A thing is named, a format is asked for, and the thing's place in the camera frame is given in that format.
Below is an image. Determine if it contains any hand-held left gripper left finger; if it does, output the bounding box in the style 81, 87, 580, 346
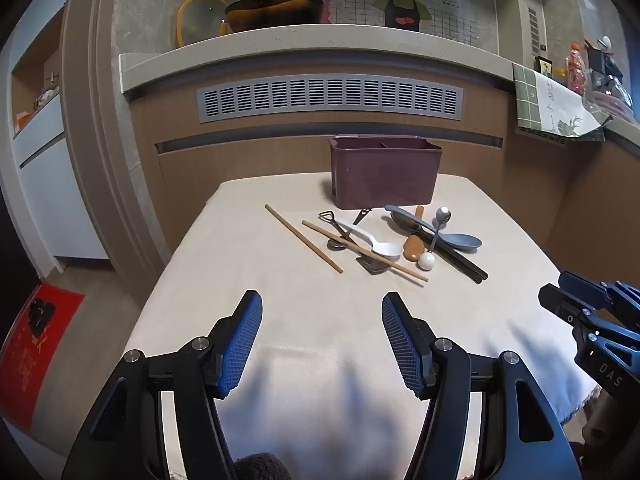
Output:
62, 289, 264, 480

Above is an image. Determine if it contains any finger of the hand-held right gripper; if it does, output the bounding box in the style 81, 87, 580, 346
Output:
558, 270, 640, 312
538, 283, 640, 352

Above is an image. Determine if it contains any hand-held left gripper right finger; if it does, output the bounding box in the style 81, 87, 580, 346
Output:
381, 291, 584, 480

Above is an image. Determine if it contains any bamboo chopstick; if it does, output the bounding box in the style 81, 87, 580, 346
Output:
264, 203, 345, 275
301, 220, 430, 285

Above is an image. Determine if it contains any brown wooden spoon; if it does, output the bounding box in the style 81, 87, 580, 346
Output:
403, 205, 427, 263

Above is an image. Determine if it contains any grey-blue plastic spoon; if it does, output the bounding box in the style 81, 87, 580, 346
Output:
384, 204, 484, 252

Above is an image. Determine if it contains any purple plastic utensil holder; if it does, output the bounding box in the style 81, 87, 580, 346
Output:
328, 134, 444, 210

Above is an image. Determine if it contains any brown wooden furniture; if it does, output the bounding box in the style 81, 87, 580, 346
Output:
565, 390, 640, 480

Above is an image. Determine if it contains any shovel-shaped metal spoon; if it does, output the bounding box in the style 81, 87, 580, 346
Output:
318, 209, 390, 276

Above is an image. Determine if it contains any black chopstick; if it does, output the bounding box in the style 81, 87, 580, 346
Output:
414, 232, 482, 285
417, 229, 489, 279

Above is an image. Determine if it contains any white plastic spoon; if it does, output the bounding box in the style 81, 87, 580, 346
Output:
335, 220, 404, 258

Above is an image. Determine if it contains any metal spoon with white knob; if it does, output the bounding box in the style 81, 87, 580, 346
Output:
418, 207, 453, 270

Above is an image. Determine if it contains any small grey vent grille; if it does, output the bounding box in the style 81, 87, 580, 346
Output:
517, 125, 569, 145

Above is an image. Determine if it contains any green checked cloth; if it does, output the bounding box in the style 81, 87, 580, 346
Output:
512, 62, 614, 140

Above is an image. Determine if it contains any clear plastic bag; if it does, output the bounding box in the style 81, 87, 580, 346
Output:
585, 85, 640, 122

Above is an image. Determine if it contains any wooden cabinet front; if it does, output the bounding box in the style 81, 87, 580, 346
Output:
127, 47, 640, 273

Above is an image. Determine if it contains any red floor mat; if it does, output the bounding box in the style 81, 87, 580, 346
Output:
0, 282, 86, 432

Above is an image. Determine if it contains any red spice bottle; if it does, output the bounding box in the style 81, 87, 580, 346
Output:
565, 42, 586, 94

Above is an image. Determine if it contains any black kitchen rack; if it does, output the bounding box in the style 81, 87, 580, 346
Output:
585, 35, 632, 102

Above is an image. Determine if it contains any white cabinet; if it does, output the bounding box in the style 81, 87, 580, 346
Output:
0, 0, 112, 273

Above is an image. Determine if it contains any pale stone countertop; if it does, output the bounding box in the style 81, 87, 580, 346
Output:
119, 22, 640, 142

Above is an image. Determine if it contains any glass lid with orange rim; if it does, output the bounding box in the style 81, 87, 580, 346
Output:
176, 0, 232, 51

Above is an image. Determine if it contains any grey door frame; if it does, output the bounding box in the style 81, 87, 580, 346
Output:
61, 0, 172, 283

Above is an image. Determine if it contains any white slotted wall panel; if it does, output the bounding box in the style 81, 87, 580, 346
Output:
527, 5, 549, 54

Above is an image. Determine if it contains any cartoon wall poster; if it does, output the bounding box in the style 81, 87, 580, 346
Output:
112, 0, 501, 56

